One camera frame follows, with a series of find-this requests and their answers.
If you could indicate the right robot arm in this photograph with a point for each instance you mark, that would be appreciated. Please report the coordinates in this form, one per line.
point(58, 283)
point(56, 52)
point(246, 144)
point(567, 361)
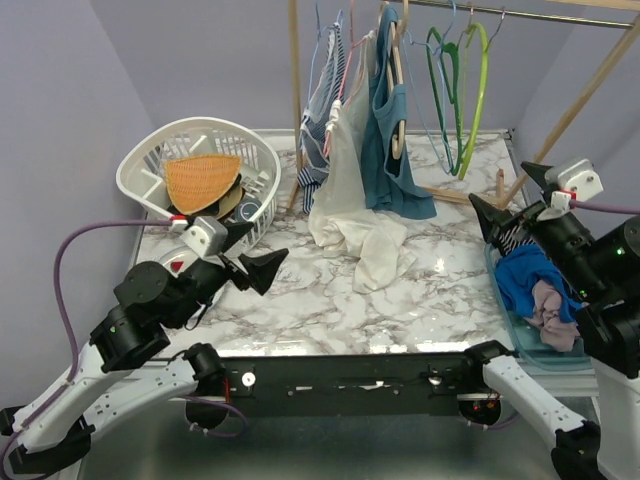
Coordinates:
point(604, 274)

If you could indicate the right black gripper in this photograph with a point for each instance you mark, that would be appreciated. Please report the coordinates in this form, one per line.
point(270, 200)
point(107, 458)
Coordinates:
point(491, 218)

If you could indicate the dark plates in basket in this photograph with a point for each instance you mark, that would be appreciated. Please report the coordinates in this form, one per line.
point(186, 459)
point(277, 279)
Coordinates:
point(240, 207)

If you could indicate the pink garment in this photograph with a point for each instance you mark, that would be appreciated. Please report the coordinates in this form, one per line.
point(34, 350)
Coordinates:
point(560, 336)

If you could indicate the teal plastic bin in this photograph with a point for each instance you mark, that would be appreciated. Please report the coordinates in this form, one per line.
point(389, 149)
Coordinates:
point(526, 339)

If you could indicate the beige wooden hanger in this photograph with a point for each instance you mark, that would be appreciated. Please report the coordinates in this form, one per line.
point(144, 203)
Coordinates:
point(395, 75)

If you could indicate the dark green plastic hanger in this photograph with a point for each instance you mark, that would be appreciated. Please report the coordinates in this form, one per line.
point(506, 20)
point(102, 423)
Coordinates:
point(444, 70)

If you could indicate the bright blue garment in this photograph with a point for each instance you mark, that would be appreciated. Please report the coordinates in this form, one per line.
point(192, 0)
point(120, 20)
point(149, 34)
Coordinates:
point(518, 272)

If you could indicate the teal blue tank top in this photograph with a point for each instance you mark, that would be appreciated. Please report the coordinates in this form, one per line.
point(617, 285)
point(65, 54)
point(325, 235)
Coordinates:
point(387, 180)

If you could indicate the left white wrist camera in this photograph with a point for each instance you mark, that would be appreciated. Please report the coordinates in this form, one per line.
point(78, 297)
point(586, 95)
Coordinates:
point(206, 237)

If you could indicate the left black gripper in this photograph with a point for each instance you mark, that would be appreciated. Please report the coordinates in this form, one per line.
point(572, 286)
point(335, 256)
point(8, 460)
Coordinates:
point(261, 268)

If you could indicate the blue striped garment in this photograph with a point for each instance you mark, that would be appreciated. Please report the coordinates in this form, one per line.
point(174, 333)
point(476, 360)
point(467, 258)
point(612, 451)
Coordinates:
point(316, 116)

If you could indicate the white plastic laundry basket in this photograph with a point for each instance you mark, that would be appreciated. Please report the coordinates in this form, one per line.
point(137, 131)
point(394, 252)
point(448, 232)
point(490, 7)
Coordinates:
point(141, 177)

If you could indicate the lime green hanger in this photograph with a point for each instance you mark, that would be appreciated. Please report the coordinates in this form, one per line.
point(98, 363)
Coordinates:
point(474, 30)

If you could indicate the wooden clothes rack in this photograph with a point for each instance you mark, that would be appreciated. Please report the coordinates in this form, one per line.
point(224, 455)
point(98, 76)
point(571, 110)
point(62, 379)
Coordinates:
point(597, 79)

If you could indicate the pink wire hanger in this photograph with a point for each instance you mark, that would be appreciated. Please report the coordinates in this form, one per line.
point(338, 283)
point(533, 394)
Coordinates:
point(353, 45)

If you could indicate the orange woven mat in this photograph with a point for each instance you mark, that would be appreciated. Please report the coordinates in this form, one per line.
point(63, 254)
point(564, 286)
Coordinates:
point(193, 183)

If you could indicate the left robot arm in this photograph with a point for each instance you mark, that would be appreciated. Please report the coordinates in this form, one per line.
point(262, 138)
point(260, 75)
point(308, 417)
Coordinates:
point(56, 430)

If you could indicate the white tank top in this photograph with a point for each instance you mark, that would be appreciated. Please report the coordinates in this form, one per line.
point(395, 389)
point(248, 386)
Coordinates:
point(339, 220)

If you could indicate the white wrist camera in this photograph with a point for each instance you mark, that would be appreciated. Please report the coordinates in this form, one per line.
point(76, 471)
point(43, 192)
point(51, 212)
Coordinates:
point(206, 237)
point(575, 180)

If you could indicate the watermelon pattern plate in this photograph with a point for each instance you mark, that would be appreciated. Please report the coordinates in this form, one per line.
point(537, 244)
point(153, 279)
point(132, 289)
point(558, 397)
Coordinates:
point(177, 260)

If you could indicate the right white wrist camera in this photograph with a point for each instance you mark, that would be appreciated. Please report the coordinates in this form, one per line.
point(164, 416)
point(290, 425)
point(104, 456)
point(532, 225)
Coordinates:
point(575, 180)

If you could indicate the black white striped garment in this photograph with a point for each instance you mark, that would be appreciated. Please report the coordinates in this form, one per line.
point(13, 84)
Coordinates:
point(510, 239)

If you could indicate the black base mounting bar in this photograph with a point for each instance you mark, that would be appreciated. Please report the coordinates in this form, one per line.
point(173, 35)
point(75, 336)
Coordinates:
point(351, 385)

